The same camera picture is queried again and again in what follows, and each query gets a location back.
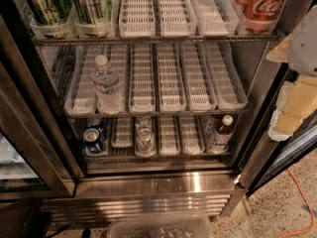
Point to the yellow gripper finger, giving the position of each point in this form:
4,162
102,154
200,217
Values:
280,52
295,102

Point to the silver soda can front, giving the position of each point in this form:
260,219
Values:
145,145

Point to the brown juice bottle white cap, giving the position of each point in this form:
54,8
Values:
220,134

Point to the silver soda can behind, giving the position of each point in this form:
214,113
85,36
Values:
144,122

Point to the clear plastic bin on floor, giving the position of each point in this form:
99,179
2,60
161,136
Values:
175,225

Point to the blue pepsi can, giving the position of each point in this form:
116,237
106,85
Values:
96,123
93,141

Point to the white tray shelf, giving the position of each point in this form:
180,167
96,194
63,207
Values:
170,86
226,82
215,17
198,88
142,87
118,59
137,19
176,18
81,98

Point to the red Coca-Cola can front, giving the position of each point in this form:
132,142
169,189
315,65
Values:
260,14

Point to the blue Pepsi can front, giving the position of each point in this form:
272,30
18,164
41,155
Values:
93,141

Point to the stainless steel fridge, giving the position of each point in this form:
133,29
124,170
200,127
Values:
182,174

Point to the wire shelf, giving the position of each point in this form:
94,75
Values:
152,40
178,113

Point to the silver soda can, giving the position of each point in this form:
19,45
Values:
144,122
145,145

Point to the fridge door right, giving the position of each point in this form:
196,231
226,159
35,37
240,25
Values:
268,158

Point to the blue Pepsi can behind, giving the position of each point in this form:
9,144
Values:
96,123

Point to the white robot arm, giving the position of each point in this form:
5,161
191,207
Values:
302,50

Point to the green can top left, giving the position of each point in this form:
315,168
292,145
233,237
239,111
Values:
50,12

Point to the clear plastic water bottle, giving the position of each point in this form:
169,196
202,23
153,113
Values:
108,86

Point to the glass fridge door left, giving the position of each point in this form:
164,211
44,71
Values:
41,173

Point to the green striped can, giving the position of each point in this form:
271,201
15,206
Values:
93,11

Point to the top wire shelf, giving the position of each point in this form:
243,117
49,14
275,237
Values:
152,40

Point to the middle wire shelf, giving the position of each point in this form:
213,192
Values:
178,113

